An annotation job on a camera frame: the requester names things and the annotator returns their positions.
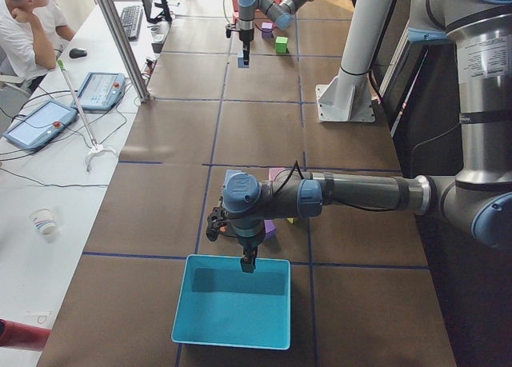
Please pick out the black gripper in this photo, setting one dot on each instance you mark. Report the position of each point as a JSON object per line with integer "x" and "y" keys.
{"x": 249, "y": 243}

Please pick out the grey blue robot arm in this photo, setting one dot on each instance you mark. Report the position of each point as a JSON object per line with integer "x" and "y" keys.
{"x": 476, "y": 200}

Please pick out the second grey blue robot arm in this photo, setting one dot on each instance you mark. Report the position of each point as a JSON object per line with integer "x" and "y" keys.
{"x": 279, "y": 13}

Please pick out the purple foam block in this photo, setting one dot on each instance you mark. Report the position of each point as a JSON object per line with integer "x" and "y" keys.
{"x": 267, "y": 29}
{"x": 270, "y": 229}

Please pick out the green foam block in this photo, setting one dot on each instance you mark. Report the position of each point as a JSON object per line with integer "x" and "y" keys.
{"x": 281, "y": 45}

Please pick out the teal plastic bin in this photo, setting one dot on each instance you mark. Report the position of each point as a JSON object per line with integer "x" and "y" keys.
{"x": 221, "y": 305}

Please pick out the pink foam block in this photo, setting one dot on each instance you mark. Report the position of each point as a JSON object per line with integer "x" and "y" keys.
{"x": 277, "y": 174}

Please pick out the black monitor stand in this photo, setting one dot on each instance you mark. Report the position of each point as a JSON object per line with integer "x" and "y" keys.
{"x": 157, "y": 11}

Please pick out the black keyboard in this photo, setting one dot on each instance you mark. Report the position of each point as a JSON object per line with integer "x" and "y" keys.
{"x": 131, "y": 18}

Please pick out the blue teach pendant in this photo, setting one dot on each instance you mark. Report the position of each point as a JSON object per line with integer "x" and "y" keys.
{"x": 40, "y": 126}
{"x": 101, "y": 91}

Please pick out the black computer mouse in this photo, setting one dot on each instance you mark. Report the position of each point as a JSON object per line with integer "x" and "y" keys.
{"x": 77, "y": 53}

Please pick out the white reacher grabber tool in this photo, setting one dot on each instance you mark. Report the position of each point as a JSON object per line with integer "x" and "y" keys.
{"x": 97, "y": 149}

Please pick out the paper cup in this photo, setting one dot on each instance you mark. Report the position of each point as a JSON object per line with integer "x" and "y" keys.
{"x": 43, "y": 221}

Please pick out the seated person white shirt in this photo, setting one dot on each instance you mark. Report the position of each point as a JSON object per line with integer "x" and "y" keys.
{"x": 33, "y": 33}

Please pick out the red cylinder object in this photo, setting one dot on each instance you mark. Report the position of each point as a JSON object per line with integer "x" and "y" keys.
{"x": 16, "y": 335}

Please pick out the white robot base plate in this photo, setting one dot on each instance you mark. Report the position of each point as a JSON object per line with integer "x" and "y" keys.
{"x": 355, "y": 105}

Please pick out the aluminium frame post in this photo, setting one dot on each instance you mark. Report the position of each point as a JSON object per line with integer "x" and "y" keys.
{"x": 114, "y": 24}

